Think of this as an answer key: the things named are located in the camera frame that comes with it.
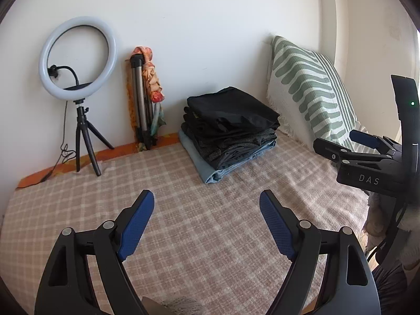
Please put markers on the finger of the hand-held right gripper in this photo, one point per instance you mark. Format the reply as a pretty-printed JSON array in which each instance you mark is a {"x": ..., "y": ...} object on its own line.
[
  {"x": 364, "y": 137},
  {"x": 331, "y": 152}
]

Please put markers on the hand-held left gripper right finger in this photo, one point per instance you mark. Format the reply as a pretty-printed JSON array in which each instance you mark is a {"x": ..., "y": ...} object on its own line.
[{"x": 277, "y": 226}]

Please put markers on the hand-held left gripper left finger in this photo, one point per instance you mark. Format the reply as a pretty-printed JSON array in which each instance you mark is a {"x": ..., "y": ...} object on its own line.
[{"x": 136, "y": 226}]

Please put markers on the person's right forearm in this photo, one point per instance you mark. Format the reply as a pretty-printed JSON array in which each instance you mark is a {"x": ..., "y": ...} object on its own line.
[{"x": 411, "y": 226}]

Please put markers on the beige checked blanket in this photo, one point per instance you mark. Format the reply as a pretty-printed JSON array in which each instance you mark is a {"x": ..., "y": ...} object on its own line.
[{"x": 197, "y": 210}]

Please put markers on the green striped pillow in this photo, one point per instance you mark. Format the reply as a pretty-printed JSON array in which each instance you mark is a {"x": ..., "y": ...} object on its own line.
[{"x": 305, "y": 78}]

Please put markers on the folded blue jeans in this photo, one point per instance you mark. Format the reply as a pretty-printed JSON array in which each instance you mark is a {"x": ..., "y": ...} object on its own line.
[{"x": 203, "y": 167}]

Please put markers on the stack of folded dark clothes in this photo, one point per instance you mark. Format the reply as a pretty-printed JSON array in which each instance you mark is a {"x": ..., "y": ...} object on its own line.
[{"x": 229, "y": 147}]

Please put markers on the person's striped dark clothing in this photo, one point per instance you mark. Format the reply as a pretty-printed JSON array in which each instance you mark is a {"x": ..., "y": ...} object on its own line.
[{"x": 390, "y": 282}]

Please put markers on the small black tripod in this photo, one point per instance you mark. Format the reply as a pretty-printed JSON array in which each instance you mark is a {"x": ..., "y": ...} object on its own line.
[{"x": 80, "y": 128}]

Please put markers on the folded silver tripod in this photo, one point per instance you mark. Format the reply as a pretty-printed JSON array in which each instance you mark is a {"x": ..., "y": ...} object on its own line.
[{"x": 139, "y": 95}]

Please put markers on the folded tripod with orange cloth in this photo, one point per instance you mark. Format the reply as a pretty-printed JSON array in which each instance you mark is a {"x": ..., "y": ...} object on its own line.
[{"x": 152, "y": 78}]

